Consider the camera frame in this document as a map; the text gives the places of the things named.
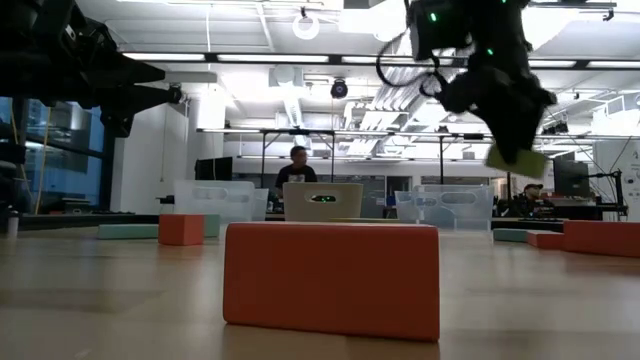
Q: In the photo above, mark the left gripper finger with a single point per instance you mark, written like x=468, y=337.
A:
x=145, y=97
x=137, y=70

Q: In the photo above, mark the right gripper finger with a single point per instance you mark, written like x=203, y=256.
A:
x=507, y=142
x=529, y=131

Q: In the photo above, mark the green rectangular block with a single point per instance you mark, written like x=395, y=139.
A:
x=525, y=165

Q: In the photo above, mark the blue rectangular block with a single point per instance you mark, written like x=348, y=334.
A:
x=127, y=231
x=510, y=235

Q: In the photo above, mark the red rectangular block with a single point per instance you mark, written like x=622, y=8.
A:
x=545, y=240
x=330, y=280
x=602, y=239

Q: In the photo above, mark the red cube block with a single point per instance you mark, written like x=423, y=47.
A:
x=181, y=230

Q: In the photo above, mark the blue cube block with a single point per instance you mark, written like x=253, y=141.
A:
x=213, y=226

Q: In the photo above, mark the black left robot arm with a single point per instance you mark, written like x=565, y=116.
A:
x=30, y=50

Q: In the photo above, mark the black spotlight cluster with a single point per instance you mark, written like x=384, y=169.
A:
x=556, y=128

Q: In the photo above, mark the long ceiling light strip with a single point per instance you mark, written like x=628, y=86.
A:
x=272, y=58
x=615, y=64
x=164, y=56
x=550, y=63
x=370, y=60

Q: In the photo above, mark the person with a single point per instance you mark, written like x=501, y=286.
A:
x=297, y=175
x=532, y=192

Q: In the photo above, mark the black monitor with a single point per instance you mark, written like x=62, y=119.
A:
x=214, y=169
x=570, y=177

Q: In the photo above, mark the clear plastic bin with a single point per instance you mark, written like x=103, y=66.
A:
x=470, y=215
x=215, y=205

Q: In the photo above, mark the black background desk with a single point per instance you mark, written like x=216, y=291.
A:
x=590, y=210

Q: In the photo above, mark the large glass window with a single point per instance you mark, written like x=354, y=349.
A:
x=65, y=165

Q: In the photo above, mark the black monitor stand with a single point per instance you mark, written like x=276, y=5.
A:
x=619, y=195

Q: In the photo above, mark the white poster board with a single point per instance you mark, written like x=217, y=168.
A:
x=631, y=175

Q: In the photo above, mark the white bottle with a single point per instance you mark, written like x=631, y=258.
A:
x=12, y=227

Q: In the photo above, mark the grey plastic bin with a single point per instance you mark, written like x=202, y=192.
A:
x=300, y=205

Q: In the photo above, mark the black ceiling camera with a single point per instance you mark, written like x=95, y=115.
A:
x=176, y=94
x=339, y=89

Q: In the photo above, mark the black light rail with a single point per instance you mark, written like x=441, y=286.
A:
x=211, y=57

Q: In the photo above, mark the white ceiling duct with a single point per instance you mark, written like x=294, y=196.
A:
x=292, y=100

